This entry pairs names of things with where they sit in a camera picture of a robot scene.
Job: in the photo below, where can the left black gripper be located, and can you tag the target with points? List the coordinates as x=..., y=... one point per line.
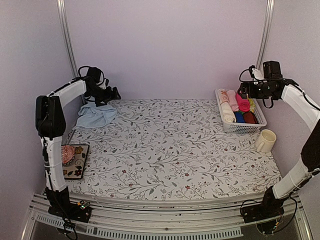
x=110, y=97

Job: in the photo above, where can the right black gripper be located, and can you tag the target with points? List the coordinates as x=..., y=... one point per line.
x=251, y=94

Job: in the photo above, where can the cream white towel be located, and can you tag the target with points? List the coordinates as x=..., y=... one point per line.
x=227, y=113

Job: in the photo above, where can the light blue cloth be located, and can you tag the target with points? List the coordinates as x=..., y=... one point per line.
x=92, y=116

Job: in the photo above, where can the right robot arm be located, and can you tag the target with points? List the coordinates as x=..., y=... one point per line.
x=306, y=149

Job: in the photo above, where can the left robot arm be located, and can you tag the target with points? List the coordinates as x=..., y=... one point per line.
x=50, y=124

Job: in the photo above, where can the light pink rolled towel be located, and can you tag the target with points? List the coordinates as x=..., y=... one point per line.
x=231, y=94

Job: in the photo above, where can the hot pink rolled towel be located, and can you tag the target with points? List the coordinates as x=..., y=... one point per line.
x=243, y=104

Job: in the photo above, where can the yellow rolled towel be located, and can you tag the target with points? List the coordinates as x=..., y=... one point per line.
x=252, y=105

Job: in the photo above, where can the cream printed rolled towel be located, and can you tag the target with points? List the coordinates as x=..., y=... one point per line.
x=222, y=96

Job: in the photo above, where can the dark red rolled towel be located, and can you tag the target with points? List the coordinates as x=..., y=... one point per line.
x=250, y=118

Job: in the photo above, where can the blue rolled towel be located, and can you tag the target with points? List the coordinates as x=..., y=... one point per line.
x=239, y=117

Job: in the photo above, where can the white plastic basket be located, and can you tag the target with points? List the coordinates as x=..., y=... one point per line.
x=242, y=127

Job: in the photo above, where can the cream ceramic mug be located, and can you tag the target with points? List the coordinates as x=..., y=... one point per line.
x=265, y=141

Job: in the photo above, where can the floral table cloth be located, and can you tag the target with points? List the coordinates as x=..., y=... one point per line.
x=171, y=149

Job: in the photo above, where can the pink patterned cupcake liner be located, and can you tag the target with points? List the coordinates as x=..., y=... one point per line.
x=68, y=154

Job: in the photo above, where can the floral square plate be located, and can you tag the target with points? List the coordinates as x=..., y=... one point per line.
x=75, y=170

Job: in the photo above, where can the right aluminium frame post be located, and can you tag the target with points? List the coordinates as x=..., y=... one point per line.
x=268, y=17

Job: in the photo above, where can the aluminium frame post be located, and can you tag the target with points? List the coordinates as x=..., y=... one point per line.
x=268, y=17
x=62, y=14

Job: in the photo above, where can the left aluminium frame post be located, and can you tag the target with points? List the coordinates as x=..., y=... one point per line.
x=62, y=14

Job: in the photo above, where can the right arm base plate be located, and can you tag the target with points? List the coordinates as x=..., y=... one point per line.
x=253, y=211

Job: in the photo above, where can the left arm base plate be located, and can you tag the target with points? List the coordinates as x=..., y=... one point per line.
x=71, y=211

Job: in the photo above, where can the front aluminium rail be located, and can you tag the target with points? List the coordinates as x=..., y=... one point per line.
x=205, y=219

